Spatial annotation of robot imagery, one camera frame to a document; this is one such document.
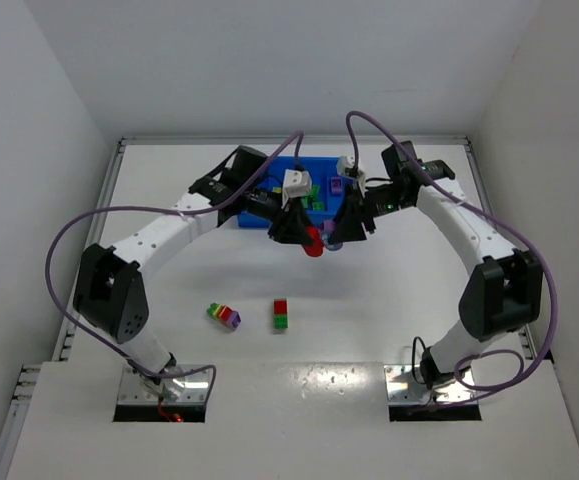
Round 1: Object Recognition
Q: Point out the red green lego stack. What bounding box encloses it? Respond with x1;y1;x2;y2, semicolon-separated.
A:
273;298;288;330

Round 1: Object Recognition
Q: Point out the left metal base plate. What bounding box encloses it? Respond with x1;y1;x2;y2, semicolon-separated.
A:
117;367;211;406

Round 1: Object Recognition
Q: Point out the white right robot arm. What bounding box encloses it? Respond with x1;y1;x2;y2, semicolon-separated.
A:
322;142;543;388

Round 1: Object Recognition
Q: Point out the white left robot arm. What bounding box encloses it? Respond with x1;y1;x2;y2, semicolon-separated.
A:
73;146;321;385

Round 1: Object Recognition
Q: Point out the green lego pile in tray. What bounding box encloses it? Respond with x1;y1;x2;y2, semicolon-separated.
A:
301;185;326;212

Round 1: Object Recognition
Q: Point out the purple lego brick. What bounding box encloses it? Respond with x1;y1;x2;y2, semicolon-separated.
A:
329;177;344;197

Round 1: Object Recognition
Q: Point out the red arch lego brick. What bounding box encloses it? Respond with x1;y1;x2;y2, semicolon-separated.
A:
303;226;325;258

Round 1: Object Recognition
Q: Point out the small rainbow lego stack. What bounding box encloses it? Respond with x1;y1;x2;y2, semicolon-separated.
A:
206;303;241;331

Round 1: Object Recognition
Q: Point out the metal base plate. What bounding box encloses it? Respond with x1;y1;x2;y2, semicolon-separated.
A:
117;367;211;406
384;364;476;407

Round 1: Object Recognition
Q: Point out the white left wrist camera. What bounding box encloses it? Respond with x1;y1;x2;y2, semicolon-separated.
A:
282;169;312;202

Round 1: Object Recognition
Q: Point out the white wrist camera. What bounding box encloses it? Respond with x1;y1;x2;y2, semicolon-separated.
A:
282;169;312;202
336;156;366;189

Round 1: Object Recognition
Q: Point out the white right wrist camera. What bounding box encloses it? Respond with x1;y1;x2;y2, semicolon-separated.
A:
336;156;366;189

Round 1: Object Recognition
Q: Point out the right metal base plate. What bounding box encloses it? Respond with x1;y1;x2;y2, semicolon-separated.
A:
384;364;476;407

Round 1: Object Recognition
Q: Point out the blue divided plastic tray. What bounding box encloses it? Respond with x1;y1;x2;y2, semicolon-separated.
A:
236;156;355;230

